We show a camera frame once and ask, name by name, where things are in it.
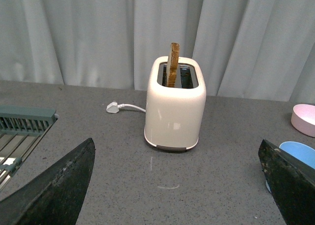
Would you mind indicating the blue cup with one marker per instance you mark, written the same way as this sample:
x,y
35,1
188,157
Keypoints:
x,y
297,156

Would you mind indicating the toasted bread slice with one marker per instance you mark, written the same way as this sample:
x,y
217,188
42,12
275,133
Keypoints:
x,y
172,64

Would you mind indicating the green dish rack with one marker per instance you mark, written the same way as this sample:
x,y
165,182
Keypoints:
x,y
21,129

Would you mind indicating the pink bowl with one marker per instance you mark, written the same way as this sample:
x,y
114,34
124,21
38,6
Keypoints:
x,y
303,119

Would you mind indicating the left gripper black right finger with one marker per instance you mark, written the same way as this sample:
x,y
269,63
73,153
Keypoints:
x,y
297,207

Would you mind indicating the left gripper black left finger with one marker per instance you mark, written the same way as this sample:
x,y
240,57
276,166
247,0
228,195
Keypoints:
x,y
56,196

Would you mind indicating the grey white curtain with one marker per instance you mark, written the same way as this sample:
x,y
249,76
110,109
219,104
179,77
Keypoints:
x,y
263,49

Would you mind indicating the cream white toaster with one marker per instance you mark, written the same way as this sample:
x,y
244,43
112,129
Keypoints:
x,y
174,115

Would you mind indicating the white power plug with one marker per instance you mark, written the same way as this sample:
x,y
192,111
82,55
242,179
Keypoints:
x,y
113,107

